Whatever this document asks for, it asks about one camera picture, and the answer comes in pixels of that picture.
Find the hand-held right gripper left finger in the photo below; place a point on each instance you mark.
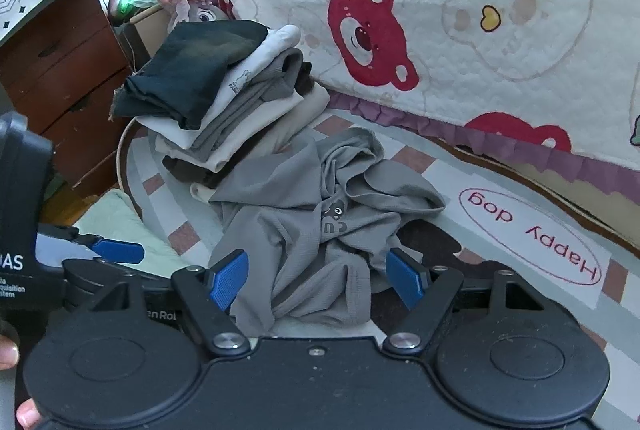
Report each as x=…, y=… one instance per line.
x=230, y=279

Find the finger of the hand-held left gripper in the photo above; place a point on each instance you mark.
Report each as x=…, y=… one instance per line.
x=82, y=282
x=120, y=250

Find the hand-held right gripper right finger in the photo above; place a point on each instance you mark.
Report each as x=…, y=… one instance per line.
x=404, y=282

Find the grey shirt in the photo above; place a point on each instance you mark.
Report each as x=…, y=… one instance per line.
x=280, y=220

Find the stack of folded clothes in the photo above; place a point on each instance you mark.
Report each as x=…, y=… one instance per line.
x=240, y=99

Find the person's left hand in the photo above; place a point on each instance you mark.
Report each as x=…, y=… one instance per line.
x=9, y=352

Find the light green blanket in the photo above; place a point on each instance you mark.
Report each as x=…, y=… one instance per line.
x=115, y=220

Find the checked mat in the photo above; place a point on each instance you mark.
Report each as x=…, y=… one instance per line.
x=425, y=169

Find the wooden dresser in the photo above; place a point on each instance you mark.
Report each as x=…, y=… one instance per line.
x=60, y=79

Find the beige mattress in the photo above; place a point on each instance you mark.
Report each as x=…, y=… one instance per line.
x=600, y=195

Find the cardboard box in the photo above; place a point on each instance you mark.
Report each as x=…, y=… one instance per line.
x=150, y=34

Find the plush rabbit toy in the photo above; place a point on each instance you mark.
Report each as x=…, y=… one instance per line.
x=200, y=12

